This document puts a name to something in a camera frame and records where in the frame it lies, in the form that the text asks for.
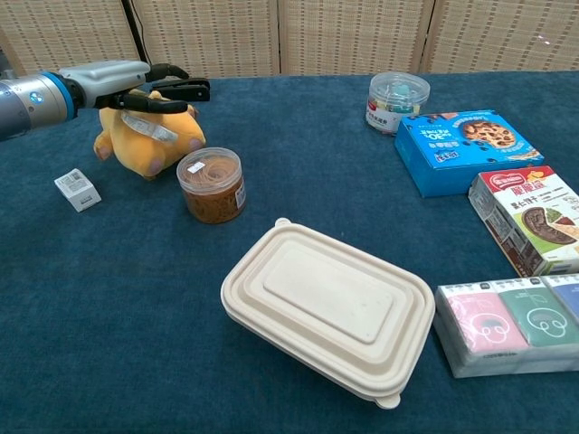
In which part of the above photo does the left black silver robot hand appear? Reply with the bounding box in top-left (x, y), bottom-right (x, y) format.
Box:
top-left (58, 60), bottom-right (192, 115)

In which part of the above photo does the yellow plush toy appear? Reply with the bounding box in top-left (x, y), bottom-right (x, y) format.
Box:
top-left (92, 90), bottom-right (207, 183)

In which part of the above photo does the black tripod stand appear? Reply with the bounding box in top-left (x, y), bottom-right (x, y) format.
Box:
top-left (119, 0), bottom-right (151, 64)

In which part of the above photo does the black stapler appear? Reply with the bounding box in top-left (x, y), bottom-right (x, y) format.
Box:
top-left (152, 78), bottom-right (212, 103)

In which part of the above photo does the small white cardboard box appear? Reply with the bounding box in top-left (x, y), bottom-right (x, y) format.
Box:
top-left (53, 167), bottom-right (102, 213)

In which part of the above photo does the clear jar of rubber bands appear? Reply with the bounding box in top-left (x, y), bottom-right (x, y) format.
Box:
top-left (176, 146), bottom-right (248, 225)

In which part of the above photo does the blue table cloth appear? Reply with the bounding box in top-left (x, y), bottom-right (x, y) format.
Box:
top-left (0, 71), bottom-right (579, 434)

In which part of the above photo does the woven bamboo folding screen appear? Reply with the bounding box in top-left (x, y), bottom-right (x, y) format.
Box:
top-left (0, 0), bottom-right (579, 79)

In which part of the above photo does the clear jar of binder clips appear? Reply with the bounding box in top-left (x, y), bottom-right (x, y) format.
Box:
top-left (364, 71), bottom-right (432, 137)

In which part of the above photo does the beige lidded lunch box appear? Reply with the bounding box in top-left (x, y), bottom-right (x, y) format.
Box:
top-left (220, 217), bottom-right (437, 399)

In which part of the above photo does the blue cookie box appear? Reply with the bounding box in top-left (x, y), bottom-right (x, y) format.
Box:
top-left (394, 108), bottom-right (546, 199)

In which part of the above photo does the red white snack box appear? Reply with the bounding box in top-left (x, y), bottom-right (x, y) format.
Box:
top-left (468, 165), bottom-right (579, 278)

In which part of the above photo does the multicolour tissue pack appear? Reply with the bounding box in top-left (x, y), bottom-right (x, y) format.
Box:
top-left (432, 272), bottom-right (579, 380)

